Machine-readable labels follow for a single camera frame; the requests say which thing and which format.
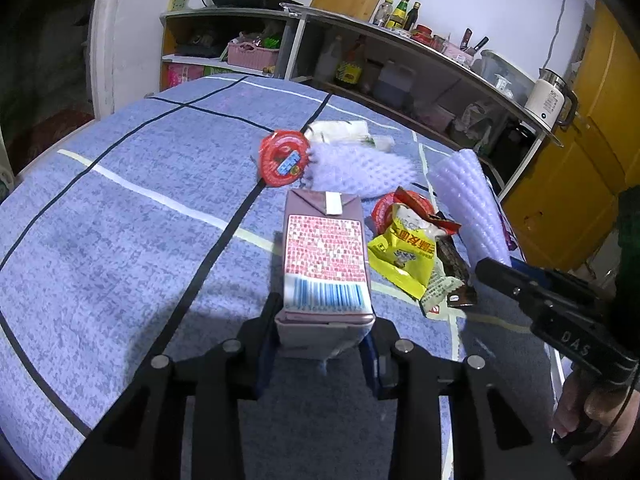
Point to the pink storage tub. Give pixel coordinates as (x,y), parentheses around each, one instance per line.
(440,117)

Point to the kitchen knives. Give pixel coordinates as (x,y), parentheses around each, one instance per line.
(472,40)

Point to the pink knife holder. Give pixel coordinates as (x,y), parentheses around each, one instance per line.
(457,54)

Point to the red lid jelly cup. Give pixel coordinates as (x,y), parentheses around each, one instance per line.
(285,157)
(387,207)

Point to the grey blue plastic jug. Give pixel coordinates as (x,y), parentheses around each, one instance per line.
(394,85)

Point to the long metal shelf rack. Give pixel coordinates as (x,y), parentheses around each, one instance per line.
(450,77)

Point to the yellow green oil bottle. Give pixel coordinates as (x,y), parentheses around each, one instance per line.
(397,15)

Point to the white electric kettle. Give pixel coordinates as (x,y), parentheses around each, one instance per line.
(545,100)

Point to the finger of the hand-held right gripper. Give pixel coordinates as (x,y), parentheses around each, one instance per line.
(532,266)
(505,280)

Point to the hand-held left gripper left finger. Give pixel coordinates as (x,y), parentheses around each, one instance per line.
(260,330)

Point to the lavender foam fruit net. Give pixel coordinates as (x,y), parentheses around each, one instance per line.
(470,200)
(365,170)

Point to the yellow wooden door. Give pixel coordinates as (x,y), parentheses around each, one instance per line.
(575,170)

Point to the pink printed box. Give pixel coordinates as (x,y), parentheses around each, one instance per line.
(185,77)

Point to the person's right hand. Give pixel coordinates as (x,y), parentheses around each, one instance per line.
(612,420)

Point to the small shelf cabinet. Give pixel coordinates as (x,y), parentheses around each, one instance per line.
(225,22)

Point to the yellow snack packet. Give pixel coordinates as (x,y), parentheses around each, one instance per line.
(405,255)

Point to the pink plastic basket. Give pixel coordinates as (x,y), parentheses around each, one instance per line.
(252,56)

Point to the yellow label sauce bottle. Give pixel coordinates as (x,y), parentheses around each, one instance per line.
(350,67)

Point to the white plastic packet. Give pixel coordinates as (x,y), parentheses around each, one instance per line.
(340,132)

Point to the person's dark clothing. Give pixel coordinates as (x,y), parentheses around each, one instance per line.
(630,260)

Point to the red lidded container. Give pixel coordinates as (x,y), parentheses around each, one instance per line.
(424,32)

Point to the crumpled plastic bags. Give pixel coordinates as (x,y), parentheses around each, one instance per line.
(472,120)

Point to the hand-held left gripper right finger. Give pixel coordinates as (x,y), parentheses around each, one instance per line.
(371,365)

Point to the white green wrapper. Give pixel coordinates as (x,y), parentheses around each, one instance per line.
(439,292)

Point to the dark sauce bottle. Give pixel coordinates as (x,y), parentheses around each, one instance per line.
(413,16)

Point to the clear plastic container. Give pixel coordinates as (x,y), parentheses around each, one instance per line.
(505,75)

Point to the dark brown wrapper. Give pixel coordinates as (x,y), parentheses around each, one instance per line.
(452,260)

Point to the pink milk carton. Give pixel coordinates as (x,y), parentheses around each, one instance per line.
(324,250)

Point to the blue checked blanket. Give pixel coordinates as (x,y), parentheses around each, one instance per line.
(125,235)

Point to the white plastic jug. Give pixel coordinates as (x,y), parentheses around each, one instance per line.
(329,62)

